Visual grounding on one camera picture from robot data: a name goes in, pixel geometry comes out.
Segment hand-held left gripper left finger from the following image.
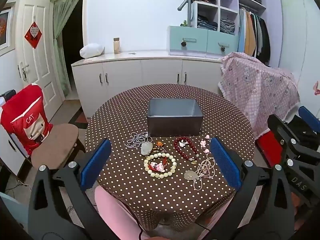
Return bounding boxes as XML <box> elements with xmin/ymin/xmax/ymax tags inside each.
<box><xmin>27</xmin><ymin>139</ymin><xmax>118</xmax><ymax>240</ymax></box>

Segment silver braided cord necklace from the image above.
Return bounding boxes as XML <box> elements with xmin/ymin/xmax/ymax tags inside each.
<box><xmin>126</xmin><ymin>132</ymin><xmax>153</xmax><ymax>148</ymax></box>

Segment white low cabinet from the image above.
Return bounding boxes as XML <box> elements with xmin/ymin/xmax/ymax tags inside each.
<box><xmin>0</xmin><ymin>125</ymin><xmax>33</xmax><ymax>177</ymax></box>

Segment row of hanging clothes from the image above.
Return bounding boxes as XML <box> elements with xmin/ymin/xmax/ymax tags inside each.
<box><xmin>237</xmin><ymin>6</ymin><xmax>271</xmax><ymax>65</ymax></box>

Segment grey metal box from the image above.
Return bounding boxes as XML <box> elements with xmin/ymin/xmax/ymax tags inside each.
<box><xmin>147</xmin><ymin>98</ymin><xmax>203</xmax><ymax>137</ymax></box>

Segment red cloth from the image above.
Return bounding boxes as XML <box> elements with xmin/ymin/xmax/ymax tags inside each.
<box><xmin>255</xmin><ymin>129</ymin><xmax>290</xmax><ymax>168</ymax></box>

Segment white sideboard cabinet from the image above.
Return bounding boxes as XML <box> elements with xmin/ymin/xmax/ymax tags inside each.
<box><xmin>71</xmin><ymin>51</ymin><xmax>225</xmax><ymax>119</ymax></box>

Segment white panel door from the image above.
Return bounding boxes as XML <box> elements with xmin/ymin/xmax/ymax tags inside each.
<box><xmin>15</xmin><ymin>0</ymin><xmax>65</xmax><ymax>110</ymax></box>

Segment red cord pink charm bracelet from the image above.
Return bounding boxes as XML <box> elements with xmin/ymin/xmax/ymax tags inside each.
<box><xmin>147</xmin><ymin>161</ymin><xmax>167</xmax><ymax>172</ymax></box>

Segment folded jeans stack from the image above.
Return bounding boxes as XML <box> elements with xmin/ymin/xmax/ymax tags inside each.
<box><xmin>197</xmin><ymin>15</ymin><xmax>218</xmax><ymax>30</ymax></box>

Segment person's pink trousers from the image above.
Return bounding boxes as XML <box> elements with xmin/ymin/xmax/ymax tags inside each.
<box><xmin>94</xmin><ymin>186</ymin><xmax>235</xmax><ymax>240</ymax></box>

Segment silver door handle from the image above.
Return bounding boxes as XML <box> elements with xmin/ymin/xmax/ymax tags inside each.
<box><xmin>17</xmin><ymin>62</ymin><xmax>30</xmax><ymax>82</ymax></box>

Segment white floor cable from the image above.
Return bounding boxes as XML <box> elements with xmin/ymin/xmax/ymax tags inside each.
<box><xmin>5</xmin><ymin>179</ymin><xmax>32</xmax><ymax>198</ymax></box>

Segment cream bead bracelet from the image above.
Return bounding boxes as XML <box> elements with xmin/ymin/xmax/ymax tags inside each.
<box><xmin>143</xmin><ymin>152</ymin><xmax>177</xmax><ymax>179</ymax></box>

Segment black cloth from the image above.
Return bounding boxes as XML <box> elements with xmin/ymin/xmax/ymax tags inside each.
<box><xmin>286</xmin><ymin>115</ymin><xmax>317</xmax><ymax>150</ymax></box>

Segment folded grey clothes stack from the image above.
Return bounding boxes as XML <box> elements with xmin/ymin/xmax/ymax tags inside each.
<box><xmin>220</xmin><ymin>19</ymin><xmax>236</xmax><ymax>34</ymax></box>

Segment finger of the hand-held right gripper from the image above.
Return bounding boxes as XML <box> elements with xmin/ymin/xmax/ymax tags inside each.
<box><xmin>298</xmin><ymin>106</ymin><xmax>320</xmax><ymax>127</ymax></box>
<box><xmin>267</xmin><ymin>114</ymin><xmax>320</xmax><ymax>170</ymax></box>

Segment red diamond door decoration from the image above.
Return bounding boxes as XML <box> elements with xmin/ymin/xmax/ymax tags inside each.
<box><xmin>24</xmin><ymin>21</ymin><xmax>40</xmax><ymax>49</ymax></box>

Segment dark red bead bracelet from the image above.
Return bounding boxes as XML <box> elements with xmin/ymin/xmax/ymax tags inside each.
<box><xmin>174</xmin><ymin>137</ymin><xmax>200</xmax><ymax>161</ymax></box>

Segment pink white bead necklace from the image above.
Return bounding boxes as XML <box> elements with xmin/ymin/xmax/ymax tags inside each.
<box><xmin>184</xmin><ymin>155</ymin><xmax>216</xmax><ymax>190</ymax></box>

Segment pink printed blanket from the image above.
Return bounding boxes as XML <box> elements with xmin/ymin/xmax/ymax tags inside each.
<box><xmin>218</xmin><ymin>52</ymin><xmax>300</xmax><ymax>138</ymax></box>

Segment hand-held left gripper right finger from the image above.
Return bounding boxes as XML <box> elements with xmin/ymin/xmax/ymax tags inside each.
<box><xmin>195</xmin><ymin>137</ymin><xmax>295</xmax><ymax>240</ymax></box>

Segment pale jade pendant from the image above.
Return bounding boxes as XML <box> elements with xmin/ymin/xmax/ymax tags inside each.
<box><xmin>140</xmin><ymin>142</ymin><xmax>153</xmax><ymax>155</ymax></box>

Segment black device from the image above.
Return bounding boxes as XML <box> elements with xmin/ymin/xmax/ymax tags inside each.
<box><xmin>0</xmin><ymin>89</ymin><xmax>17</xmax><ymax>105</ymax></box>

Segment green curtain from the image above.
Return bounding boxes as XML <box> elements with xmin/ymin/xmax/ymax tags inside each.
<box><xmin>52</xmin><ymin>0</ymin><xmax>84</xmax><ymax>98</ymax></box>

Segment brown polka-dot tablecloth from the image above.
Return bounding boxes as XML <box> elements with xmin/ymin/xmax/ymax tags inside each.
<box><xmin>85</xmin><ymin>84</ymin><xmax>256</xmax><ymax>232</ymax></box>

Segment framed picture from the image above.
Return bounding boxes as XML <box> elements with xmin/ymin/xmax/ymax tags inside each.
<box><xmin>0</xmin><ymin>1</ymin><xmax>17</xmax><ymax>57</ymax></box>

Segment teal drawer unit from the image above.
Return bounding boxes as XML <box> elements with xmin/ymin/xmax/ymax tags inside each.
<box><xmin>167</xmin><ymin>25</ymin><xmax>239</xmax><ymax>55</ymax></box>

